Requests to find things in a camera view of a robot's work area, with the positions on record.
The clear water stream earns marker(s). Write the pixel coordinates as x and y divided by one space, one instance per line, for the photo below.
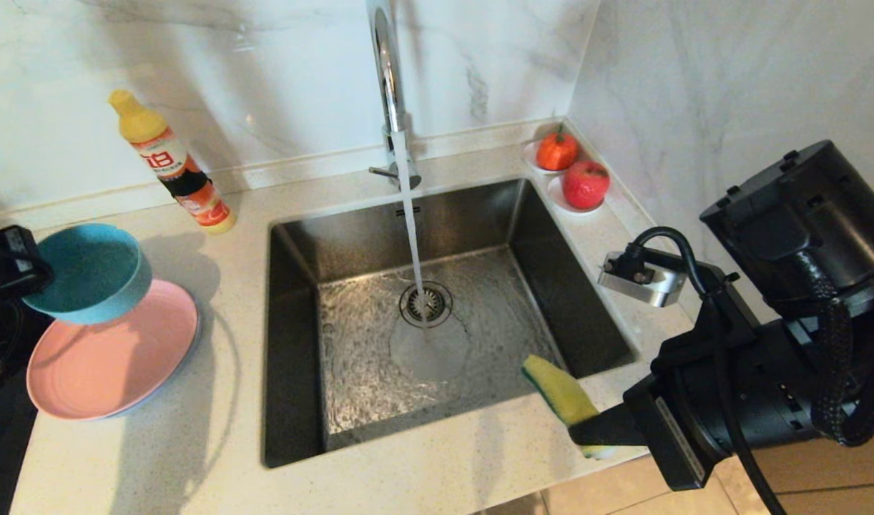
410 222

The stainless steel sink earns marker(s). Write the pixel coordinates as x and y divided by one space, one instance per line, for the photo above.
480 372

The chrome faucet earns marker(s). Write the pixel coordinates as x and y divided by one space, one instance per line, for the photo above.
388 79

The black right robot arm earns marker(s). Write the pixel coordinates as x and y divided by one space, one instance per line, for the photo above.
794 229

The orange detergent bottle yellow cap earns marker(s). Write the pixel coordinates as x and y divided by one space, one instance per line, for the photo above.
169 161

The yellow green sponge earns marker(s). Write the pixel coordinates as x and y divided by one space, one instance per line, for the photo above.
562 393

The red toy apple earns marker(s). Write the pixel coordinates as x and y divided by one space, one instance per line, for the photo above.
586 184

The blue bowl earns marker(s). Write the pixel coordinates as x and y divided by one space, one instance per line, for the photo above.
94 272

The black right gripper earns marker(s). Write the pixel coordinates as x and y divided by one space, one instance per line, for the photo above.
676 436

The pink plate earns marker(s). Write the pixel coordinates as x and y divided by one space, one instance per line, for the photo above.
108 372

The orange toy persimmon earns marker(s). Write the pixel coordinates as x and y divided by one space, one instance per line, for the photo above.
556 151

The metal sink drain strainer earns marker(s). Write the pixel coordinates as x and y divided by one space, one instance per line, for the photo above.
437 307

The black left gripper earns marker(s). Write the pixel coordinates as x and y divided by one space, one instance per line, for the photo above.
4 268

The light blue plate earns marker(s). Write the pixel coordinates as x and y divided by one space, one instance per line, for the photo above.
190 357

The small white dish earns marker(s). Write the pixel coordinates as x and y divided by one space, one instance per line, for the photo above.
562 204
528 156

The brown wooden cabinet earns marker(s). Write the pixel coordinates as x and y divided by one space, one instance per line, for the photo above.
837 479

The black induction cooktop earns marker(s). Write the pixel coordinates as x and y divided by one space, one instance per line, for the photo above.
1 458

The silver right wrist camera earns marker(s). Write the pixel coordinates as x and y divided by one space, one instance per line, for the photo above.
651 286

